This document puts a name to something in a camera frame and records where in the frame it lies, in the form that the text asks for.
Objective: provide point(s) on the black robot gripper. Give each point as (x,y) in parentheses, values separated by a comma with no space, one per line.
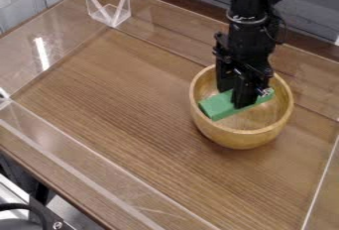
(244,48)

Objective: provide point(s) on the green rectangular block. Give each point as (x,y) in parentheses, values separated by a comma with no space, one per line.
(218,106)

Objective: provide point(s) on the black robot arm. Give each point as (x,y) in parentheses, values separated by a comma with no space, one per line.
(254,8)

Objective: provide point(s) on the brown wooden bowl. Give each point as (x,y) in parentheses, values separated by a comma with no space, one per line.
(251,128)

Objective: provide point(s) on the clear acrylic corner bracket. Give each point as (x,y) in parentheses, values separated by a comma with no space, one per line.
(110,14)

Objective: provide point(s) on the clear acrylic tray wall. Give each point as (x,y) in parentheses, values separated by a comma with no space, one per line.
(118,199)

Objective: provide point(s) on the black metal bracket with bolt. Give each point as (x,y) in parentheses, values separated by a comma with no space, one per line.
(56,222)

